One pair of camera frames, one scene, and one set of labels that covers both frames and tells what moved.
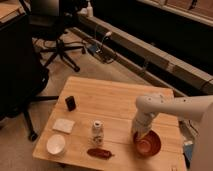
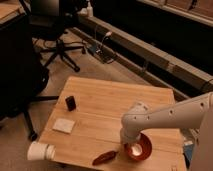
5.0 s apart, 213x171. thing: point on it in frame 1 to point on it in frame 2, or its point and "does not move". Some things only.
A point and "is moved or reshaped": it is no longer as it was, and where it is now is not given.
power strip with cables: (100, 50) does not move
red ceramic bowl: (147, 146) is moved or reshaped
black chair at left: (23, 75) does not move
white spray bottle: (89, 10) does not move
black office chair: (46, 19) does not move
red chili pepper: (100, 153) to (104, 158)
